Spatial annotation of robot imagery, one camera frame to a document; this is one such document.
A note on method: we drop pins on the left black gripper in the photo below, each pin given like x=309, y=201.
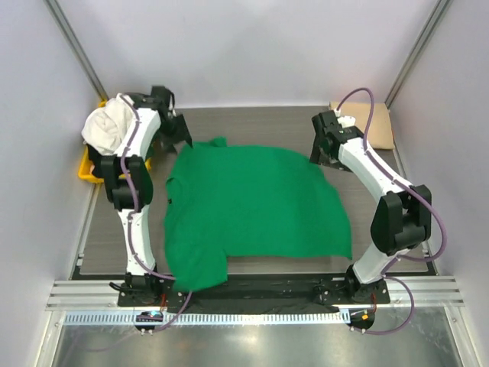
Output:
x=181, y=134

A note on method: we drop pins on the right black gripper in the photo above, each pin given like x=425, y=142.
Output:
x=316, y=157

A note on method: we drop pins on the bright green t-shirt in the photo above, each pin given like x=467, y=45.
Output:
x=247, y=201

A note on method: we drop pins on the yellow plastic bin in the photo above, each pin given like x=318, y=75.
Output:
x=86, y=166

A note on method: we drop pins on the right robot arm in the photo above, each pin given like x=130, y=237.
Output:
x=400, y=223

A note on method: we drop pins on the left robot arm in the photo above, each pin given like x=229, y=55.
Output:
x=130, y=190

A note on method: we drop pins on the white t-shirt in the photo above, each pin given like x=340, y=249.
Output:
x=106, y=127

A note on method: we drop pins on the folded beige t-shirt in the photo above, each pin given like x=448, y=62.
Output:
x=380, y=135

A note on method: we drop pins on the dark green t-shirt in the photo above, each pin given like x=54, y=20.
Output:
x=139, y=137

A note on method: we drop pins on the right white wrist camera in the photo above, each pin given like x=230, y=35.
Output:
x=345, y=121

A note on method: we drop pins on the left aluminium frame post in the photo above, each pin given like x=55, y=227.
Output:
x=66, y=29

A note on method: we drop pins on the aluminium frame post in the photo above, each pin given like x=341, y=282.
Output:
x=428, y=29
x=66, y=29

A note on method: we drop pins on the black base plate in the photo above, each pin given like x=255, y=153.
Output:
x=257, y=294

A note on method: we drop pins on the aluminium front rail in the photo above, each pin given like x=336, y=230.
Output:
x=428, y=291

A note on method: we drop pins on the right aluminium frame post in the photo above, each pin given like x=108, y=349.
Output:
x=428, y=29

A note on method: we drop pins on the white slotted cable duct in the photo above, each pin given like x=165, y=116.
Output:
x=152, y=318

